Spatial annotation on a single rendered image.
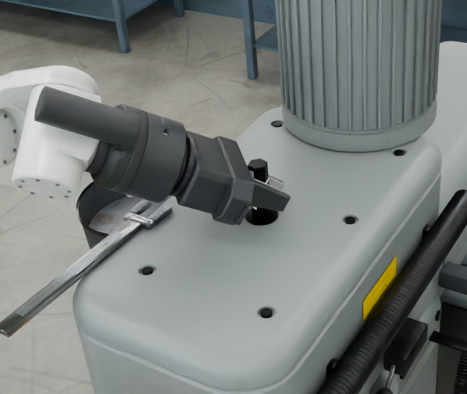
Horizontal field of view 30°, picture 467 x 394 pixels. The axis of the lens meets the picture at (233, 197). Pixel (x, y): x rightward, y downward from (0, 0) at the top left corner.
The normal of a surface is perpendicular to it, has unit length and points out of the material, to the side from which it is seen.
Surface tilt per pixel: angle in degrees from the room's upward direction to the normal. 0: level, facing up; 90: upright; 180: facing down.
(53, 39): 0
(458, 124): 0
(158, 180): 91
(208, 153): 30
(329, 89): 90
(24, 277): 0
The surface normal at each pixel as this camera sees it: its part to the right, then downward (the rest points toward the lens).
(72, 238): -0.09, -0.82
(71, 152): 0.45, -0.23
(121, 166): 0.26, 0.45
